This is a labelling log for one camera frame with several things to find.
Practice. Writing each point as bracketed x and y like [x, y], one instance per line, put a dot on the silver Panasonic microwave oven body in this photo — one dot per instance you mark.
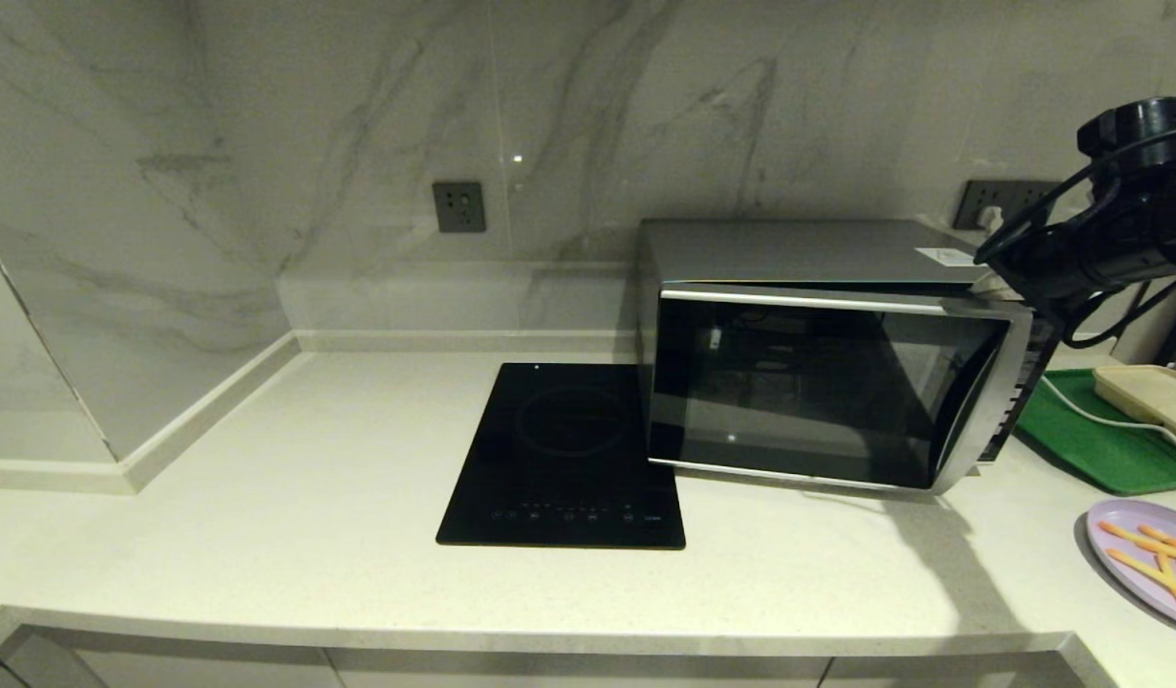
[788, 250]

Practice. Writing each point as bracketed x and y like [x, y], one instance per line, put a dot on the white paper sheet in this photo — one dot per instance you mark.
[941, 256]

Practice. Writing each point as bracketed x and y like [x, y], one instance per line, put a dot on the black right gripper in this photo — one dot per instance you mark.
[1056, 258]

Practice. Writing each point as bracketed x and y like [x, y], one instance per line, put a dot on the grey single wall socket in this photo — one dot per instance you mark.
[459, 207]

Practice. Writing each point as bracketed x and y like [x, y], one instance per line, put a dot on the white power plug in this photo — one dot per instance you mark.
[990, 221]

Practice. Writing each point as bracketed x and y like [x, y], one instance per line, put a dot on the grey double wall socket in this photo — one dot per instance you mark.
[979, 194]

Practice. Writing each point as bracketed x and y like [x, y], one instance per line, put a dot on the beige plastic box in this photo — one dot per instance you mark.
[1151, 397]

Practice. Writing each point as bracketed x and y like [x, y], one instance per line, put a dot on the grey cabinet side panel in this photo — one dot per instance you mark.
[33, 669]

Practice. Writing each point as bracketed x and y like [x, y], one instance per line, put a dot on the purple plate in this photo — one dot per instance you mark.
[1121, 585]

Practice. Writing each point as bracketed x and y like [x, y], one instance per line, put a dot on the green plastic tray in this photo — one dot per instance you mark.
[1075, 449]

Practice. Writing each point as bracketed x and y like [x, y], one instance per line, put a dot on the microwave door with dark glass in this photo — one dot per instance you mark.
[798, 392]

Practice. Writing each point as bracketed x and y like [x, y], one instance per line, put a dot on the black induction cooktop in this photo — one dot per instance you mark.
[559, 459]

